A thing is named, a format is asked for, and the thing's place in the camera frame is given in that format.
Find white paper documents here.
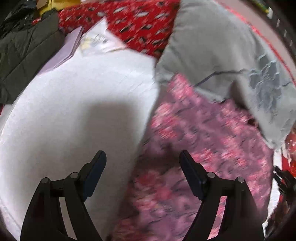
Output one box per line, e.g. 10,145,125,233
79,17,126,56

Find red stuffed toy in plastic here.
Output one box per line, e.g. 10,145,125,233
282,130,296,177

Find purple pink floral cloth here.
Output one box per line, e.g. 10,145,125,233
110,74,273,240

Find red patterned blanket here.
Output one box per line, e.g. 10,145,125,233
59,1,180,58

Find dark green jacket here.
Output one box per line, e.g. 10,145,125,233
1,9,65,104

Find grey floral pillow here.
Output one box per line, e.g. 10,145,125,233
156,1,295,148

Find white quilted bedspread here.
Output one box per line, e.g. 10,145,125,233
1,50,159,238

